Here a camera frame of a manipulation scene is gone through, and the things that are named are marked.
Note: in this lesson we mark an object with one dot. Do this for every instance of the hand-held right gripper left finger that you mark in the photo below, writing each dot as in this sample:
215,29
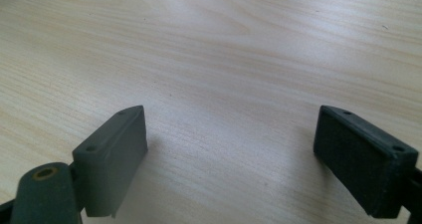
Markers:
109,164

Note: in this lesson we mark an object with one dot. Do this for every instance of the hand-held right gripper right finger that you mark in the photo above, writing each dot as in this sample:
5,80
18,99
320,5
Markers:
361,164

